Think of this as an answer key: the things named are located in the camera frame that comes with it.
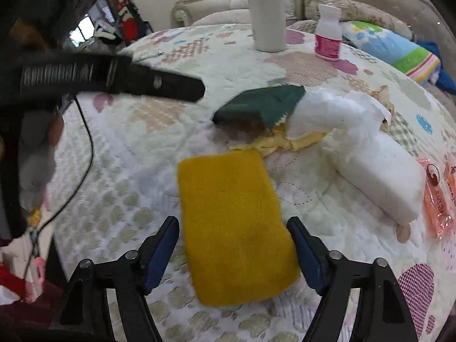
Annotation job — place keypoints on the white sponge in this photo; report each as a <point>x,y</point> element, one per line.
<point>377,178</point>

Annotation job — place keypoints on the person's left forearm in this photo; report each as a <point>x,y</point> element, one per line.
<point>35,164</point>

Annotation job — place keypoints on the colourful striped pillow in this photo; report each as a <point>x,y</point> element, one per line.
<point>392,50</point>

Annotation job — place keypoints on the blue knit cloth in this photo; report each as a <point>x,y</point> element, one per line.
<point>445,74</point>

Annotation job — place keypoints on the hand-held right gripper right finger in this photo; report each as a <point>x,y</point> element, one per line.
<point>308,253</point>

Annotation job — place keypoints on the patchwork quilted blanket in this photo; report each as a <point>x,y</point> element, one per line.
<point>124,171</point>

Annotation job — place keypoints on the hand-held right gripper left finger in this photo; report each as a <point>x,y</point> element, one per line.
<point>162,253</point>

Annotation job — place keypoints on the orange plastic packet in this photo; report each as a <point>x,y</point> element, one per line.
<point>451,171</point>
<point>436,203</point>

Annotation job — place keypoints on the white fluffy cloth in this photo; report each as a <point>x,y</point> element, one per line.
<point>327,110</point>

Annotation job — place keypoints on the yellow crumpled cloth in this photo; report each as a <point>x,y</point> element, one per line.
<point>278,142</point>

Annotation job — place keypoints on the white pill bottle pink label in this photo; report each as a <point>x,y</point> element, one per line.
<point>327,42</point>

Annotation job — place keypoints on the yellow sponge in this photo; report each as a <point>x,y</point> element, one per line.
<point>235,228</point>

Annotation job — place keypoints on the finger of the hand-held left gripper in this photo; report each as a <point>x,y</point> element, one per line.
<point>167,83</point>

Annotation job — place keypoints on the hanging dark and red clothes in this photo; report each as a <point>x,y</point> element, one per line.
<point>130,25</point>

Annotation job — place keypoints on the beige cloth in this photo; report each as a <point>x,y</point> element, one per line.
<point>383,94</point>

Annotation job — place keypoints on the beige ruffled bolster cushion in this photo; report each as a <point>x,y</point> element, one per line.
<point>356,10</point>

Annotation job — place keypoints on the white thermos bottle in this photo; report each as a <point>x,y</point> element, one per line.
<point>267,17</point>

